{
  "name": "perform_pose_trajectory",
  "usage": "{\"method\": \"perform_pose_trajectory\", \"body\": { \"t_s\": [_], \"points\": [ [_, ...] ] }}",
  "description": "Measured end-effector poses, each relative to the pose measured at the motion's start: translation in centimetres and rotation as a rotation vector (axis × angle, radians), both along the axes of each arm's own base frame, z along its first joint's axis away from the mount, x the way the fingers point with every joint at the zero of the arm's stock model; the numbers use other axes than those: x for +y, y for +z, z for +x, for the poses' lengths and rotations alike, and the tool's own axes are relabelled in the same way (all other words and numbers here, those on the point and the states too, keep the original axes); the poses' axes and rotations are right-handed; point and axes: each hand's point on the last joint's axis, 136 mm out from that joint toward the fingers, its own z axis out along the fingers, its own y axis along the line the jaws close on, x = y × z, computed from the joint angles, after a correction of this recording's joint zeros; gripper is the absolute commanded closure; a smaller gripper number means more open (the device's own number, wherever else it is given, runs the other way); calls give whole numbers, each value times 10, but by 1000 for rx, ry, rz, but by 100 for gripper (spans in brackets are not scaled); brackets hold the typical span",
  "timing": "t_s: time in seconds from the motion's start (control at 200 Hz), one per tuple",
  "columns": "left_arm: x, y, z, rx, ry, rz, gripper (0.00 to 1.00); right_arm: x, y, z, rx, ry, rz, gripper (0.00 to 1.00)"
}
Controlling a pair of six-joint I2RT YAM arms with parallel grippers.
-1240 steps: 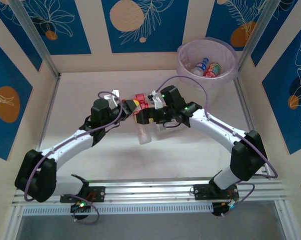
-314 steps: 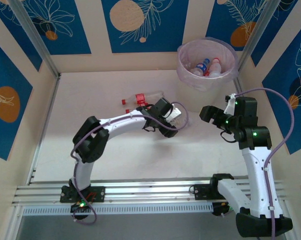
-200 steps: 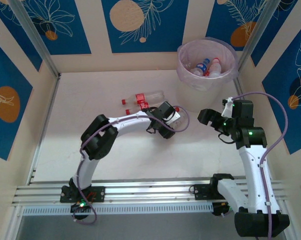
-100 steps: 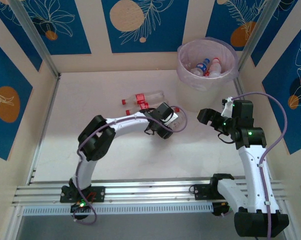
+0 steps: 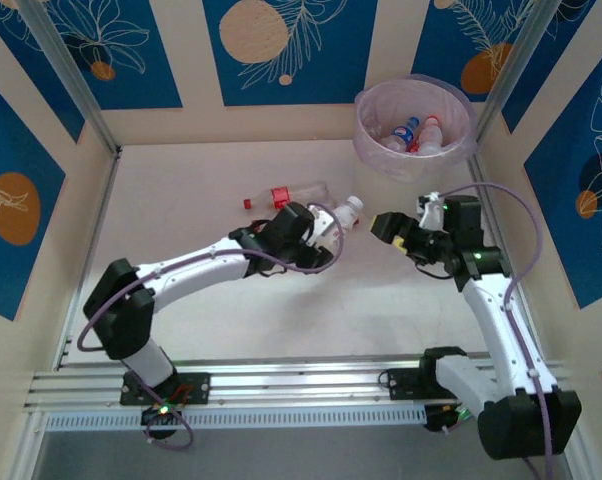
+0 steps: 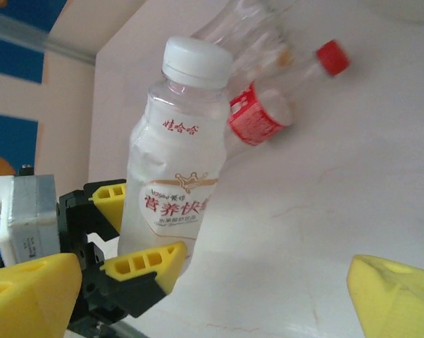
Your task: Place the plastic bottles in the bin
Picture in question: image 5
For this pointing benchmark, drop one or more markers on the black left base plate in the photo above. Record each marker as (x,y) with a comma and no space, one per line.
(198,387)

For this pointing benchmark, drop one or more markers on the clear bottle blue cap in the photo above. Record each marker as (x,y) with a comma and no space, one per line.
(402,131)

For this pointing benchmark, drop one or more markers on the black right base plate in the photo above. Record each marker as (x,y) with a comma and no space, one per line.
(406,385)

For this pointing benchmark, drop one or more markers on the aluminium frame post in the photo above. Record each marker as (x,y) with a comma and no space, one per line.
(76,85)
(516,55)

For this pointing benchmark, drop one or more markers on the black base electronics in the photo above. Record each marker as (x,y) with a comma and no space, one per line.
(158,416)
(438,420)

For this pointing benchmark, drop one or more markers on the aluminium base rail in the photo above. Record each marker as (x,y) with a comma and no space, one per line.
(306,380)

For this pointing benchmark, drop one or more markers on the clear bottle white label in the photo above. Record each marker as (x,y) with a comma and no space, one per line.
(348,212)

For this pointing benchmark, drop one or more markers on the white waste bin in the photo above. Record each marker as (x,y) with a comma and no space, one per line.
(458,137)

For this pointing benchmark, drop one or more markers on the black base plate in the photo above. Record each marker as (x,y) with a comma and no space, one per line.
(198,387)
(406,385)

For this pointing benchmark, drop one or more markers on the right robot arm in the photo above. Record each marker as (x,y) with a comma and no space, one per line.
(501,320)

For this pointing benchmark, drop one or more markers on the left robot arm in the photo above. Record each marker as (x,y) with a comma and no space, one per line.
(196,267)

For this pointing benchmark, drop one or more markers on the black left base electronics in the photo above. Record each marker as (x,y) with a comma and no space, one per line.
(158,416)

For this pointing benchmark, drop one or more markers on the clear plastic bottle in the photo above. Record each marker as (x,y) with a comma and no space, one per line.
(381,134)

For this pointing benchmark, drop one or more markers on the black right base electronics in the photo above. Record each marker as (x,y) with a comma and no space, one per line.
(438,420)

